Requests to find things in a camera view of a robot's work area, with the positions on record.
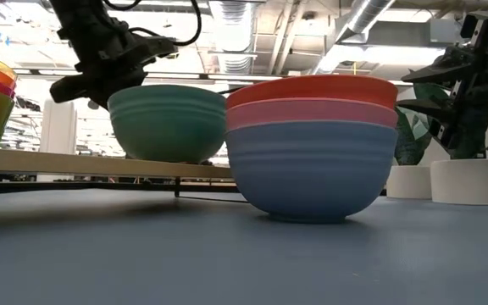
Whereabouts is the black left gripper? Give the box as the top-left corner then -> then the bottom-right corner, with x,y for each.
49,19 -> 180,109

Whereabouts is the blue table mat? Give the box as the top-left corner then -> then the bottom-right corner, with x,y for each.
0,188 -> 488,305

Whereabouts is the wooden shelf with black frame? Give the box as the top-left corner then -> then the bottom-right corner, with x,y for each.
0,146 -> 249,203

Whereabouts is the blue plastic bowl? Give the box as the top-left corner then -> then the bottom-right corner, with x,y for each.
225,120 -> 399,225

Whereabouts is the artificial plant in white pot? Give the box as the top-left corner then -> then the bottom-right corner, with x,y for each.
413,82 -> 488,207
386,105 -> 434,200

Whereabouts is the black table border frame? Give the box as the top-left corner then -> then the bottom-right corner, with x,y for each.
0,180 -> 239,196

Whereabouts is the white pillar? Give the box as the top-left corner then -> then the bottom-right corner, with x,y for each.
36,99 -> 78,183

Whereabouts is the silver corrugated ventilation duct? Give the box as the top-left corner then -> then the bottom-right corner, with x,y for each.
209,0 -> 256,75

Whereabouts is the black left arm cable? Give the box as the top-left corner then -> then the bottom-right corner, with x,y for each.
103,0 -> 203,47

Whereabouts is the pink plastic bowl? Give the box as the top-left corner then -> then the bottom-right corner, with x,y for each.
225,97 -> 399,131

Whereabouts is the teal plastic bowl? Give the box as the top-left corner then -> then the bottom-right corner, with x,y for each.
107,84 -> 227,164

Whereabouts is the coral red plastic bowl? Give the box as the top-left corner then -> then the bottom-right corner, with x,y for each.
225,75 -> 399,110

